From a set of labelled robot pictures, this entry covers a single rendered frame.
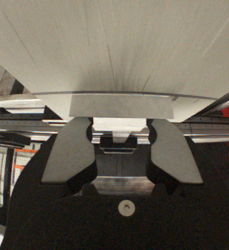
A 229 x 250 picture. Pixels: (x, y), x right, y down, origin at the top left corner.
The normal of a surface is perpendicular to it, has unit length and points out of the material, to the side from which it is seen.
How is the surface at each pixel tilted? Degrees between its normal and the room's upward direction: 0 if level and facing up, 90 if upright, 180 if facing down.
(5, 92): 90
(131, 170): 90
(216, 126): 90
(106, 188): 90
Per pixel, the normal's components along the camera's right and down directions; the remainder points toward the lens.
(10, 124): 0.00, -0.29
